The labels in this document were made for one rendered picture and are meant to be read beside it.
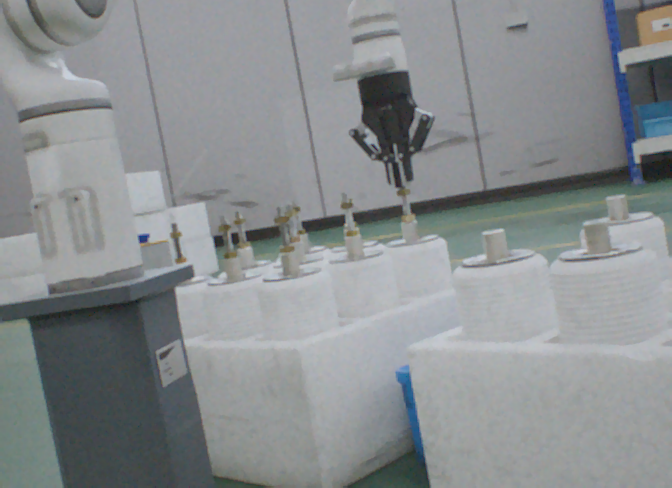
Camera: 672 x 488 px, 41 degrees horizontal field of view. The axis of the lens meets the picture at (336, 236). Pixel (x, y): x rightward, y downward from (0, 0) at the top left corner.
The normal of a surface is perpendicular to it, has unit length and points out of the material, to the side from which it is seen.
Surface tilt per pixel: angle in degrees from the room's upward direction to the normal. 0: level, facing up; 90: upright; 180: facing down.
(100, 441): 90
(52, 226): 90
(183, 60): 90
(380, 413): 90
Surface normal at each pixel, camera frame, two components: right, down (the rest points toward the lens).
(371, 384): 0.69, -0.08
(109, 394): -0.29, 0.11
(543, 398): -0.73, 0.18
